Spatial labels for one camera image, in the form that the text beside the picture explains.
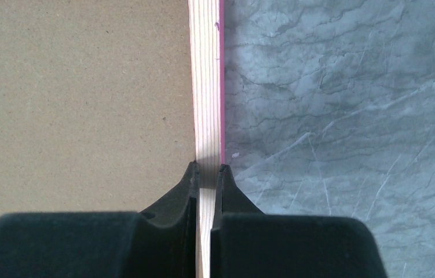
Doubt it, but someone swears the red wooden picture frame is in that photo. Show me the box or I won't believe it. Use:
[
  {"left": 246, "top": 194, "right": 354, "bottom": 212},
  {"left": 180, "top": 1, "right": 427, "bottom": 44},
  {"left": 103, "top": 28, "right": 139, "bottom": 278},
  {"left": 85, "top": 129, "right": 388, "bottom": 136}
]
[{"left": 188, "top": 0, "right": 225, "bottom": 277}]

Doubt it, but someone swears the brown cardboard backing board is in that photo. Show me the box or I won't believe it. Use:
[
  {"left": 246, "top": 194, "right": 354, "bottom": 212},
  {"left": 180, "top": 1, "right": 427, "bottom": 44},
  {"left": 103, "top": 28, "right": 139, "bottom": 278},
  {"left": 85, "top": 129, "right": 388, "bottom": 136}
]
[{"left": 0, "top": 1, "right": 195, "bottom": 216}]

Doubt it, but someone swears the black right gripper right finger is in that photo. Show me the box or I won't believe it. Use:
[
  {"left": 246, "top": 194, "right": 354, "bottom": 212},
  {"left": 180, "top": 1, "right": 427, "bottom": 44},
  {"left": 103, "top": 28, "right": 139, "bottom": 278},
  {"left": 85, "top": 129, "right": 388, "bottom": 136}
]
[{"left": 210, "top": 164, "right": 387, "bottom": 277}]

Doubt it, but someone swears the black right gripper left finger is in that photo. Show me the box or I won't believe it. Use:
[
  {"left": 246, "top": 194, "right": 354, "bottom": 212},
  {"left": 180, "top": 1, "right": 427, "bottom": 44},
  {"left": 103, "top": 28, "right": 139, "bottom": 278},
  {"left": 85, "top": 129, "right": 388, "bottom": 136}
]
[{"left": 0, "top": 162, "right": 199, "bottom": 277}]

